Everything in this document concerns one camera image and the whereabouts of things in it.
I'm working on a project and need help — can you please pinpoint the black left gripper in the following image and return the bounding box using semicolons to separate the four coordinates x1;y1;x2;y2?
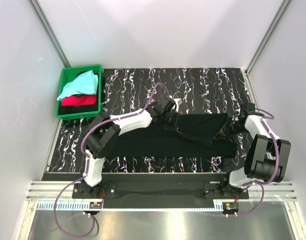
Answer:
161;110;182;134

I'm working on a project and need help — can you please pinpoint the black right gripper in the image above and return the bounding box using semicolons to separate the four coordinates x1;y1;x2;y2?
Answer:
213;116;247;142

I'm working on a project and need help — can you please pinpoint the black t shirt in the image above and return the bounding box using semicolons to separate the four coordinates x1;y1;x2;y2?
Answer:
108;113;237;158

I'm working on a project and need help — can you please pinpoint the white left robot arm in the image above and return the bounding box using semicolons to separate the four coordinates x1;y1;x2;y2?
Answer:
81;95;182;198

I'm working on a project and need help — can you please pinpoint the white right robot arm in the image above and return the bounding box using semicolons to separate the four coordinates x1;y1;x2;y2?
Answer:
214;102;291;198

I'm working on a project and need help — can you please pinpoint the light blue t shirt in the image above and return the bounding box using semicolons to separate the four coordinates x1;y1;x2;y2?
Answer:
57;70;99;101

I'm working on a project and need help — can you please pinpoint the red t shirt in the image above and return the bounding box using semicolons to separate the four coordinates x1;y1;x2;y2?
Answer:
61;94;97;107

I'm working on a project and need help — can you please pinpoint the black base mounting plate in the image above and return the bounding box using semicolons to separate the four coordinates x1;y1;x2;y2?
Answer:
72;173;249;207

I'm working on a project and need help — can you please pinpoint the black folded shirt in bin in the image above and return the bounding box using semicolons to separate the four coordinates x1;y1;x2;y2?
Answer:
58;103;98;115

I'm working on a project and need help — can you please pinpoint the green plastic bin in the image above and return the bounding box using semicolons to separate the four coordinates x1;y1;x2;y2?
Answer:
55;65;102;121

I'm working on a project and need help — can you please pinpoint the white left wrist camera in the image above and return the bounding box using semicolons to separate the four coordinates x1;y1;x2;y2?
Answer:
173;98;182;106

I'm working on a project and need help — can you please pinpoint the right aluminium corner post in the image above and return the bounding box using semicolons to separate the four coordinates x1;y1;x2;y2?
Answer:
245;0;293;75

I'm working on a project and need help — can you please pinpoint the aluminium corner post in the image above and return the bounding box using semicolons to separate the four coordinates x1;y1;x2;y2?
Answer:
28;0;71;68
245;0;293;75

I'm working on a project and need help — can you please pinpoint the aluminium frame rail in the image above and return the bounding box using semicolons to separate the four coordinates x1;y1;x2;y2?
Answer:
26;181;70;200

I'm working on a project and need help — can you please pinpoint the white slotted cable duct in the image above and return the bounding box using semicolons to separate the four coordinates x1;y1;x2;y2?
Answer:
37;200;224;212

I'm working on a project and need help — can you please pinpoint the left aluminium corner post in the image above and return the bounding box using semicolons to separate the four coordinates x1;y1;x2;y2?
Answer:
28;0;71;68

